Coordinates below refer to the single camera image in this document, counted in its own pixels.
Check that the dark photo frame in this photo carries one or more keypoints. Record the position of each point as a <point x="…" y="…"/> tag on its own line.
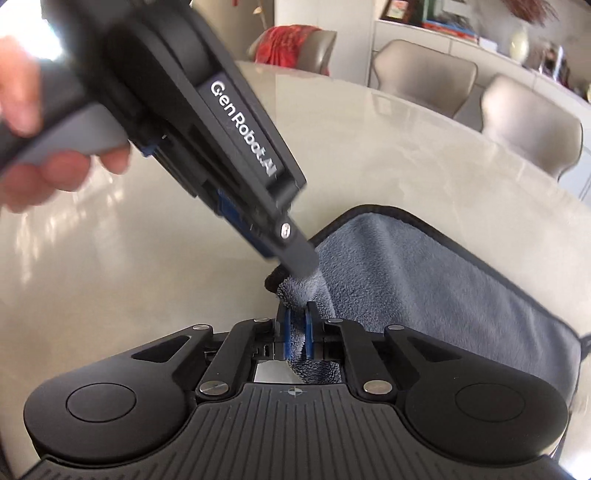
<point x="553" y="62"/>

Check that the small picture frame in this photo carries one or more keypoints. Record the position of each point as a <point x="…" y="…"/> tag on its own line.
<point x="396" y="10"/>

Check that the beige chair with red cloth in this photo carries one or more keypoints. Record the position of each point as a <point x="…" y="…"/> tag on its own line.
<point x="323" y="46"/>

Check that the grey towel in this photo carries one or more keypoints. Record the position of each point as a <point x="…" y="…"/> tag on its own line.
<point x="415" y="277"/>

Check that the stack of books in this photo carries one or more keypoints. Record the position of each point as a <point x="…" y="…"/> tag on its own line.
<point x="450" y="25"/>

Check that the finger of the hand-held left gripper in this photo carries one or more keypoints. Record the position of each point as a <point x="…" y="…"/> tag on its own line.
<point x="295" y="254"/>
<point x="244" y="226"/>

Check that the person's left hand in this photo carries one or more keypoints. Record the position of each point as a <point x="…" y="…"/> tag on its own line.
<point x="69" y="175"/>

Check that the beige dining chair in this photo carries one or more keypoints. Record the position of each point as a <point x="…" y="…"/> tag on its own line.
<point x="531" y="124"/>
<point x="425" y="78"/>

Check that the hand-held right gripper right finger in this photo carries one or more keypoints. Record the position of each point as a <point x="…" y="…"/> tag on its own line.
<point x="310" y="332"/>

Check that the red patterned cloth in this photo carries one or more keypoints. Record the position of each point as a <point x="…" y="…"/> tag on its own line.
<point x="288" y="46"/>

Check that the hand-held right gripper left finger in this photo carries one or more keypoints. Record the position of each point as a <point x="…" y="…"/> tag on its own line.
<point x="288" y="332"/>

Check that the pale ceramic vase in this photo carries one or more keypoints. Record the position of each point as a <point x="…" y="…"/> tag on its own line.
<point x="519" y="42"/>

